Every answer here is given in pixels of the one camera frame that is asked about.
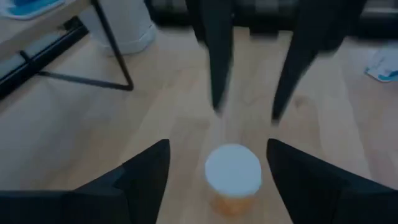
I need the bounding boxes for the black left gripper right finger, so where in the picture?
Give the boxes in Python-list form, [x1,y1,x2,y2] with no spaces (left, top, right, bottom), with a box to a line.
[266,138,398,224]

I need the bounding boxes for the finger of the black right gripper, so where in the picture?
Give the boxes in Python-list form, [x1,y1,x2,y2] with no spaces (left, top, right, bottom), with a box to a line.
[186,0,234,113]
[271,0,368,123]

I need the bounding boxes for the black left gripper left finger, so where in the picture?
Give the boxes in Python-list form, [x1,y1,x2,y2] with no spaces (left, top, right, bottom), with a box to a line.
[0,139,171,224]

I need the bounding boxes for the white bottle with blue label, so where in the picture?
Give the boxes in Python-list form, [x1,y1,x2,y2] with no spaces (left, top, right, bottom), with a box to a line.
[0,0,66,20]
[364,43,398,83]

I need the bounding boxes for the orange pill bottle white cap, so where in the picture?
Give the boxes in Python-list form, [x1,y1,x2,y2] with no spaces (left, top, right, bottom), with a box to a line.
[204,143,262,217]

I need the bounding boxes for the wooden shelf black metal legs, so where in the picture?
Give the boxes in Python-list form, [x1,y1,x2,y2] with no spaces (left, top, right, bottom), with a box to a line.
[0,0,134,100]

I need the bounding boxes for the white planter pot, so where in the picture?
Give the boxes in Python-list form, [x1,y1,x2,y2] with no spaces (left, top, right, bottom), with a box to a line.
[79,0,157,56]

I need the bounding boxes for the black table frame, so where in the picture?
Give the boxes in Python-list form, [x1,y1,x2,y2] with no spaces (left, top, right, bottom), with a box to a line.
[144,0,398,38]

